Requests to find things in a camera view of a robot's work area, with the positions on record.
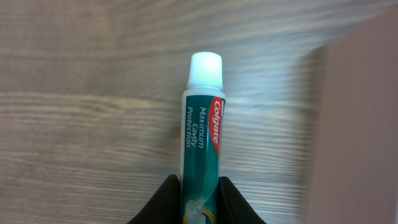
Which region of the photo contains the white cardboard box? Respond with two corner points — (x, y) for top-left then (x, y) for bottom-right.
(304, 6), (397, 224)

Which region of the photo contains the green toothpaste tube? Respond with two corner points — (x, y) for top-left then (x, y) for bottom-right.
(180, 52), (225, 223)

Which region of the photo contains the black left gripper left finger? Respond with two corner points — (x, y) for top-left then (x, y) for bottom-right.
(127, 174), (180, 224)

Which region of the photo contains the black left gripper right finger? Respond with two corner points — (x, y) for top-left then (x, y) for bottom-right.
(217, 176), (266, 224)

